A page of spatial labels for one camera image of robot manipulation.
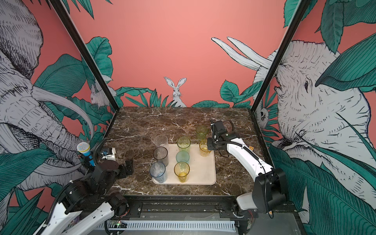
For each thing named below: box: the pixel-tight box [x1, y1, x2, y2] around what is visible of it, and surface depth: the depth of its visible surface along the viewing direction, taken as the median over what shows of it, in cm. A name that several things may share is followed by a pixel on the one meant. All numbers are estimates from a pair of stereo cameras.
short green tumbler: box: [195, 124, 209, 141], surface depth 106 cm
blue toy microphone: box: [76, 141, 96, 167], surface depth 73 cm
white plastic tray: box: [165, 143, 217, 186], surface depth 87 cm
